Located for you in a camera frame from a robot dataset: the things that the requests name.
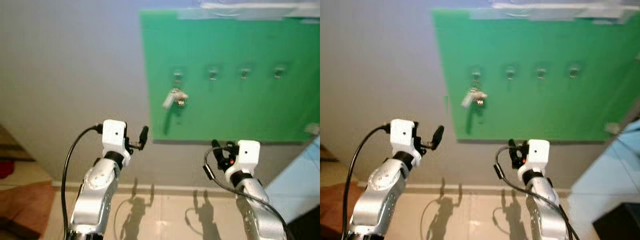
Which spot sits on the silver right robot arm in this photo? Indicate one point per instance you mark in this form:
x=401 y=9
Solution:
x=255 y=210
x=542 y=210

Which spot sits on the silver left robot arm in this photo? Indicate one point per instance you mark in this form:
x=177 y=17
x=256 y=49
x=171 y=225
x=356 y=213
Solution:
x=380 y=192
x=97 y=192

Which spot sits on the clear adhesive metal hook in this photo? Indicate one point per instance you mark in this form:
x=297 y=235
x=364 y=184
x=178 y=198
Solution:
x=177 y=75
x=244 y=73
x=574 y=71
x=541 y=73
x=476 y=75
x=213 y=74
x=510 y=73
x=279 y=72

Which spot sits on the small grey tape piece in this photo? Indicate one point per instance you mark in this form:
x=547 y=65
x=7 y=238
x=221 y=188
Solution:
x=312 y=129
x=612 y=128

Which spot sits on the brown wooden furniture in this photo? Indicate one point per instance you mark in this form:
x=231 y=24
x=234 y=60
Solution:
x=12 y=147
x=326 y=154

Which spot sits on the black box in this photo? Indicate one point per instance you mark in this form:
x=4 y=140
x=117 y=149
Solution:
x=307 y=227
x=617 y=225

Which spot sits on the small red object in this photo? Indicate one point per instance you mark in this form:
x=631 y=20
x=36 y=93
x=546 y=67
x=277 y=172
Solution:
x=6 y=170

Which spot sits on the long grey tape band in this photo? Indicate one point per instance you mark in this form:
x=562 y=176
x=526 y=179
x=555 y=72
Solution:
x=550 y=11
x=250 y=11

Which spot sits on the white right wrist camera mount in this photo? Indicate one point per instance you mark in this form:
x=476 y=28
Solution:
x=536 y=152
x=248 y=152

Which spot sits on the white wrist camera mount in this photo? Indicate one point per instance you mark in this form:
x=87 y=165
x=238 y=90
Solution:
x=248 y=152
x=536 y=152
x=401 y=135
x=114 y=136

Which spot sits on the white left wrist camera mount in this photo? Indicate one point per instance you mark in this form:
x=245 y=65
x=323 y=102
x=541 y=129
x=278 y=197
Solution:
x=401 y=135
x=114 y=136

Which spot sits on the green wall board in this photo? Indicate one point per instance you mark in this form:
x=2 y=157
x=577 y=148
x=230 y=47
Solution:
x=540 y=110
x=240 y=110

